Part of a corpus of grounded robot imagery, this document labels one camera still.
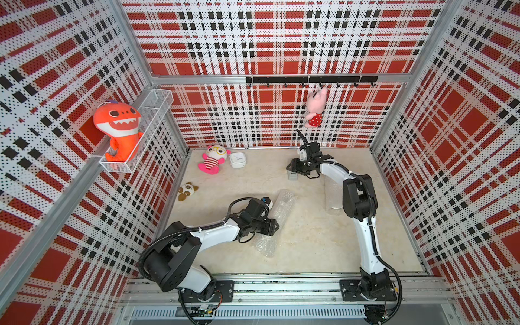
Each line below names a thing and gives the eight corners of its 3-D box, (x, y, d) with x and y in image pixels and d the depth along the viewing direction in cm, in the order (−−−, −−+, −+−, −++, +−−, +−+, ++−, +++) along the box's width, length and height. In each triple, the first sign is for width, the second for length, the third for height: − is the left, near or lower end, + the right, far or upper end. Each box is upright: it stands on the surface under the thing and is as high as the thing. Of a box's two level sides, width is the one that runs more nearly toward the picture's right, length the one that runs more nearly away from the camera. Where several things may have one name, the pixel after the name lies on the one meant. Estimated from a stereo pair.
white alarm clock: (230, 169, 115) (228, 163, 111) (232, 157, 121) (231, 152, 117) (245, 169, 115) (244, 163, 111) (246, 157, 121) (245, 151, 117)
